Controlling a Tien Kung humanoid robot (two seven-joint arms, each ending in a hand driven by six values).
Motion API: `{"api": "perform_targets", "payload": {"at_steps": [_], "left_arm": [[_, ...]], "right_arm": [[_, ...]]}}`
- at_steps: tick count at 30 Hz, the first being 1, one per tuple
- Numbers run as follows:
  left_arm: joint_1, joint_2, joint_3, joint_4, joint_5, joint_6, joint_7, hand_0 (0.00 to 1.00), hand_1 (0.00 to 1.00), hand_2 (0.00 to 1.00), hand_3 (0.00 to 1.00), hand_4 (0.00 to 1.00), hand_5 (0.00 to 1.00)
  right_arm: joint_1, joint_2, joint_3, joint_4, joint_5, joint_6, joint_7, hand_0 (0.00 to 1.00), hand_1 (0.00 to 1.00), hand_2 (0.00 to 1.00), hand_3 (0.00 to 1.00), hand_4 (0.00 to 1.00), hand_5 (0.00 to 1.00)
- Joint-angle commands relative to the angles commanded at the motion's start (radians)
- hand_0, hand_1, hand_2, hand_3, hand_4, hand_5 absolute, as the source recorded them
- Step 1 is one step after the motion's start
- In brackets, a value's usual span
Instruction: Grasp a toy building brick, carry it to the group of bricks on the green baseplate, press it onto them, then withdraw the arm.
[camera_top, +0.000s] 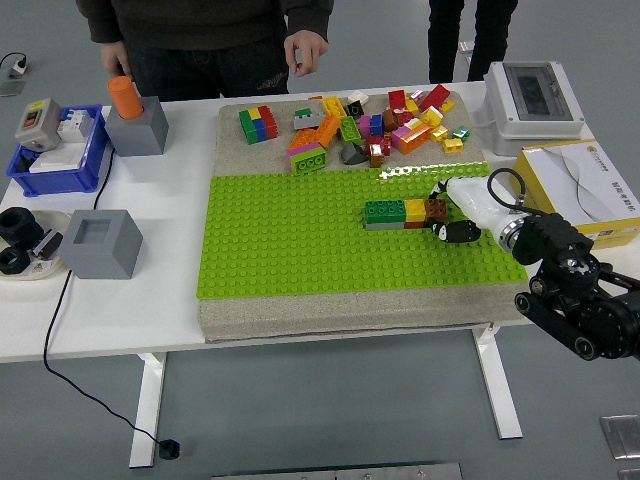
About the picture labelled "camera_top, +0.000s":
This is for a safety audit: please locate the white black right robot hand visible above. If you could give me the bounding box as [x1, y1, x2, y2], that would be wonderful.
[428, 176, 519, 246]

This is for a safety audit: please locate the person's right hand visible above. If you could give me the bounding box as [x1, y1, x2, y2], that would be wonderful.
[99, 41, 133, 79]

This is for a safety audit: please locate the person's left hand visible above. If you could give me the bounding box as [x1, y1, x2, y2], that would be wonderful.
[283, 30, 331, 79]

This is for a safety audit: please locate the long yellow toy brick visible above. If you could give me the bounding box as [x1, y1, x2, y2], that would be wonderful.
[320, 95, 348, 122]

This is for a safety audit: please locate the long grey toy brick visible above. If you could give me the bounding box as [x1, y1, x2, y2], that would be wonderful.
[291, 112, 327, 133]

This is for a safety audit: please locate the red stacked toy brick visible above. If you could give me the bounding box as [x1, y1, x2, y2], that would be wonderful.
[256, 104, 281, 141]

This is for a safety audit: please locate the large orange toy brick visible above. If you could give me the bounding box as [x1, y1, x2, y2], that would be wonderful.
[397, 122, 433, 155]

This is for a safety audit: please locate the green stacked toy brick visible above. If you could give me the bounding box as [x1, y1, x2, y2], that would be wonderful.
[237, 109, 258, 147]

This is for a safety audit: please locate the large pink toy brick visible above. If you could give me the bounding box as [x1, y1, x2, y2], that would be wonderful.
[285, 141, 324, 169]

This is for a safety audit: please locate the large lime toy brick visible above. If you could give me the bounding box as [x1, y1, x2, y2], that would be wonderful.
[291, 149, 329, 177]

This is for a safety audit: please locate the dark red round brick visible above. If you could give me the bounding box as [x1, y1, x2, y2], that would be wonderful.
[363, 135, 393, 158]

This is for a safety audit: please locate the dark grey sloped brick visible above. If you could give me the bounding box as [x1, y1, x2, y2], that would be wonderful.
[340, 141, 368, 167]

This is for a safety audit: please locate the long red toy brick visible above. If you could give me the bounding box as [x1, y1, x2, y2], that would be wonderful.
[418, 83, 453, 113]

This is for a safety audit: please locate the green studded baseplate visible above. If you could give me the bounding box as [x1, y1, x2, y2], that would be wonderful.
[195, 161, 530, 302]

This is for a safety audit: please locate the orange cylinder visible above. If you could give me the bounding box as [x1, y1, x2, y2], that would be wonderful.
[106, 75, 147, 122]

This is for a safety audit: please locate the white circuit breaker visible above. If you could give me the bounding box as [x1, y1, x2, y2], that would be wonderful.
[55, 108, 95, 144]

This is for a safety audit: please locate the grey block with round hole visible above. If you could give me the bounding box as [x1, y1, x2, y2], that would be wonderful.
[104, 96, 169, 158]

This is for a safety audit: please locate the person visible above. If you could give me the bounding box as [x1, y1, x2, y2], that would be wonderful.
[427, 0, 520, 85]
[74, 0, 336, 103]

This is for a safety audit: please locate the yellow white cardboard box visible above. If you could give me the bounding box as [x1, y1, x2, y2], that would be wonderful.
[514, 139, 640, 251]

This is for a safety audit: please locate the white flat panel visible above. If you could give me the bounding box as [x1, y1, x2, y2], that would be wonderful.
[28, 147, 84, 174]

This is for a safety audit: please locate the blue plastic bin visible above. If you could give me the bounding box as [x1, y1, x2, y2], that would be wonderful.
[5, 103, 111, 198]

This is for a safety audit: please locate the grey-brown mat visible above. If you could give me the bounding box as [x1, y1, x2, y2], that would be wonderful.
[197, 92, 535, 344]

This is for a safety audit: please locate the white table leg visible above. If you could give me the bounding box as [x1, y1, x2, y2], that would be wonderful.
[128, 352, 168, 470]
[471, 322, 524, 442]

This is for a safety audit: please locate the large black nut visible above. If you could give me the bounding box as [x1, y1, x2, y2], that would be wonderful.
[0, 207, 38, 247]

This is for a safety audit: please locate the grey block with square recess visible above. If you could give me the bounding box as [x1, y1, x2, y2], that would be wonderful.
[58, 209, 145, 281]

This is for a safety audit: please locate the small dark block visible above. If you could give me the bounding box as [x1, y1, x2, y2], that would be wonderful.
[31, 228, 65, 262]

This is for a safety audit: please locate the white plate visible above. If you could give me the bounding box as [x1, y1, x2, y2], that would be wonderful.
[0, 209, 74, 283]

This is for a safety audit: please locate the small black nut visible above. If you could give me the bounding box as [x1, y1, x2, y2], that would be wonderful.
[0, 248, 33, 276]

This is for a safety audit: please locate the metal floor box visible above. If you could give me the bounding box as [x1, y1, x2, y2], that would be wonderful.
[599, 414, 640, 459]

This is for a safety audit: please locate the long metal floor plate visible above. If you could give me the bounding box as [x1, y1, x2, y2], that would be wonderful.
[211, 462, 464, 480]

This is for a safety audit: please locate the white electrical enclosure box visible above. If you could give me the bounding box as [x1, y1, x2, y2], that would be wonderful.
[472, 60, 587, 157]

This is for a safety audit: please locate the white floor socket with cord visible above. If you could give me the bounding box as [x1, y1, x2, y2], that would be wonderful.
[0, 52, 32, 79]

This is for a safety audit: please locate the grey switch box red button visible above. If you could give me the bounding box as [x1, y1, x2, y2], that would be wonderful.
[14, 97, 63, 152]

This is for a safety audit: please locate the black power cord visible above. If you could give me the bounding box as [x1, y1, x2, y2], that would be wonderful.
[42, 145, 166, 446]

